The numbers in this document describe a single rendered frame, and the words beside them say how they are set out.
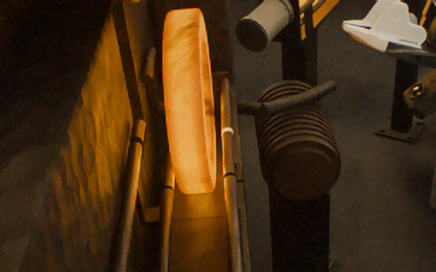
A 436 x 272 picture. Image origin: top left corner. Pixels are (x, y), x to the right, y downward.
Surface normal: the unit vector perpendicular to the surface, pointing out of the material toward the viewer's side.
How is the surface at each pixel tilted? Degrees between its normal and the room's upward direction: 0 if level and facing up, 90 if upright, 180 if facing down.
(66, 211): 90
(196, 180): 111
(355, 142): 0
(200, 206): 0
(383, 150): 0
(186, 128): 74
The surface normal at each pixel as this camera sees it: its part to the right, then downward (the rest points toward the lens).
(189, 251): -0.09, -0.78
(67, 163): 1.00, -0.08
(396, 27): -0.05, 0.54
